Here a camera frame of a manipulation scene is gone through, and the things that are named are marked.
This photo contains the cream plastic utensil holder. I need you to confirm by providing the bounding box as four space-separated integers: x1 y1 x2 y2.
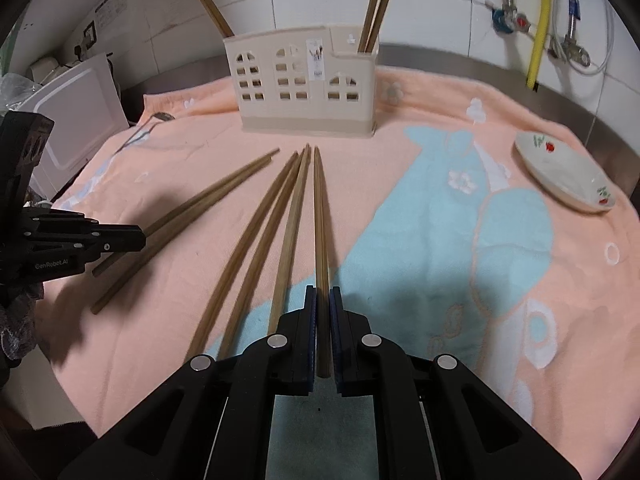
222 25 379 139

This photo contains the beige kitchen appliance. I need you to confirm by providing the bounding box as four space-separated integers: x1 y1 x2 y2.
27 54 68 83

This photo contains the bunch of wooden chopsticks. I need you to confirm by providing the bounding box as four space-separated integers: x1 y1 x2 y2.
91 0 402 361

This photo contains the clear plastic bag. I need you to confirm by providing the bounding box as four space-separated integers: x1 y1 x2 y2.
0 72 43 111

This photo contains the person's left hand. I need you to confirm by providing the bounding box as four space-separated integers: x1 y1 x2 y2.
0 282 46 362

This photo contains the wall notice sticker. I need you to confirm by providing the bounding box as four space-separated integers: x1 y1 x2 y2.
95 0 126 35

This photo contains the chrome water valve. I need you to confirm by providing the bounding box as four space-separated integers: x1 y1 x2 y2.
549 35 592 69

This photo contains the peach printed towel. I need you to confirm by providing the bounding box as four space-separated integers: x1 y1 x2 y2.
42 66 640 480

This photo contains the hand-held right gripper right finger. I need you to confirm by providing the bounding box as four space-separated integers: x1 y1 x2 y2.
329 286 596 480

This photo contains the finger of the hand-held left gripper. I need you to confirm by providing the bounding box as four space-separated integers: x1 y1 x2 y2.
21 207 147 264

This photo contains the single wooden chopstick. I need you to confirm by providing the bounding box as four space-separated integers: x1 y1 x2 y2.
312 146 332 380

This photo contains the clear thin tube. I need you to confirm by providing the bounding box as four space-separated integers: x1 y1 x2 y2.
562 0 617 77

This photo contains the water valve with red knob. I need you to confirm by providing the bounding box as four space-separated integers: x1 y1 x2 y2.
487 2 532 36

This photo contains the white floral plate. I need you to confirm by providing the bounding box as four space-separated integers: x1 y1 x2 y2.
514 130 617 215

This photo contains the metal ladle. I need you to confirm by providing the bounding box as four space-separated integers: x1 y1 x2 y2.
114 111 176 156

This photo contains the yellow corrugated hose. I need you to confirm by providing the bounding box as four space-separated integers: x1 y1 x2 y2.
526 0 556 92

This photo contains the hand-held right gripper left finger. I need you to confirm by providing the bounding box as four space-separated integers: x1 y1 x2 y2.
57 285 319 480

